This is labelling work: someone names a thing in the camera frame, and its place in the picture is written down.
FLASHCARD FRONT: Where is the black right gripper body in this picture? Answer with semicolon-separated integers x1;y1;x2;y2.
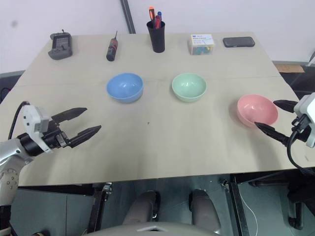
286;115;310;146

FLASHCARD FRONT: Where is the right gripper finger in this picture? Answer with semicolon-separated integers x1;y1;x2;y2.
254;121;290;146
273;99;299;114

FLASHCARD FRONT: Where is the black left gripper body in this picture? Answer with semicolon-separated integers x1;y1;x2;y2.
40;119;74;149

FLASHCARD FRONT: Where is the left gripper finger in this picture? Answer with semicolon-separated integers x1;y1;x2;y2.
68;125;102;149
51;107;88;125

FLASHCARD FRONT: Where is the pink red bowl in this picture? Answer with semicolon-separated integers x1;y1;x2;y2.
237;94;279;128

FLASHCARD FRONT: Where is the brown cardboard piece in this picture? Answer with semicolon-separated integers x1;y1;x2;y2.
274;63;306;73

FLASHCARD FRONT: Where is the blue bowl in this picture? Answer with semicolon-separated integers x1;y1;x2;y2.
106;72;144;104

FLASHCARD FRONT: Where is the black wheeled stand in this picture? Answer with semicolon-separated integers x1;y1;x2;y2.
286;168;315;231

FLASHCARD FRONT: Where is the black table leg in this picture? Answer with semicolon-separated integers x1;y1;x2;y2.
88;182;114;234
220;175;250;236

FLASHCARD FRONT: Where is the black red-labelled precision tool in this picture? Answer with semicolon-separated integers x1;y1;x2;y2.
106;30;120;62

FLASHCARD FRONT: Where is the black smartphone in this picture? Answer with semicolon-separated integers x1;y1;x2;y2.
222;36;255;48

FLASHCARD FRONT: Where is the dark grey rounded leg shape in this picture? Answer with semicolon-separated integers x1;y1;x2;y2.
122;191;161;226
189;188;221;232

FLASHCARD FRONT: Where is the green bowl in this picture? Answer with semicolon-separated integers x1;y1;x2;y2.
171;72;208;103

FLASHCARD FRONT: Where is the clear box of coloured pins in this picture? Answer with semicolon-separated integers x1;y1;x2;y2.
188;34;216;56

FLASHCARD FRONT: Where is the black pen cup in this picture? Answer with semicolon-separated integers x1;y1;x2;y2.
146;20;166;53

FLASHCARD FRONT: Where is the grey curved robot torso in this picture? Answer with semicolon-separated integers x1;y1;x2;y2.
88;220;219;236

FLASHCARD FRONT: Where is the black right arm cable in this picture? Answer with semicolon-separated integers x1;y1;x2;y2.
286;131;315;171

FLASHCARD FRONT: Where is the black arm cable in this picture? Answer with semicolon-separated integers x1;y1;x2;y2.
286;131;315;171
8;100;32;141

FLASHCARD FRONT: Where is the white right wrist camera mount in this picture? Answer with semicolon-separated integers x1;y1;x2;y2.
294;92;315;148

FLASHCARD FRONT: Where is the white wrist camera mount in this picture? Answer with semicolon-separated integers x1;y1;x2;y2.
294;92;315;148
23;105;54;153

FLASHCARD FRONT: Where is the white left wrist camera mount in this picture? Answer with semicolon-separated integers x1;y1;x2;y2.
23;105;54;153

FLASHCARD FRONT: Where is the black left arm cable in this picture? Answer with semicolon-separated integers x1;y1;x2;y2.
8;100;32;141

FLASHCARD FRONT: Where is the thin white cable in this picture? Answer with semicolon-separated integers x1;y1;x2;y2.
239;193;258;236

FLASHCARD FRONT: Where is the grey wall post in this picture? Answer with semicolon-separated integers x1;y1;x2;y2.
120;0;137;34

